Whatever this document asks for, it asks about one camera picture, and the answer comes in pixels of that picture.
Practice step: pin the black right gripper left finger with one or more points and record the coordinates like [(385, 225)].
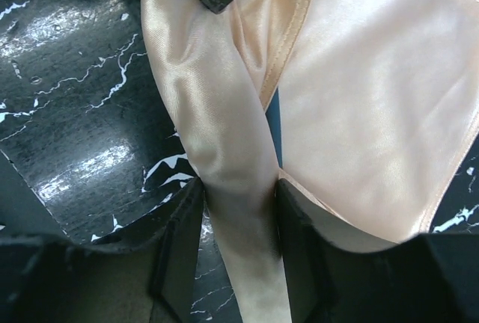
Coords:
[(143, 272)]

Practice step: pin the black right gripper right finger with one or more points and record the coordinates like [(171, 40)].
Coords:
[(338, 273)]

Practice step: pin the peach satin napkin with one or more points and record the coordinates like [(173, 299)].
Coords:
[(367, 107)]

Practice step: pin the black marbled table mat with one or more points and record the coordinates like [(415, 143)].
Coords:
[(87, 144)]

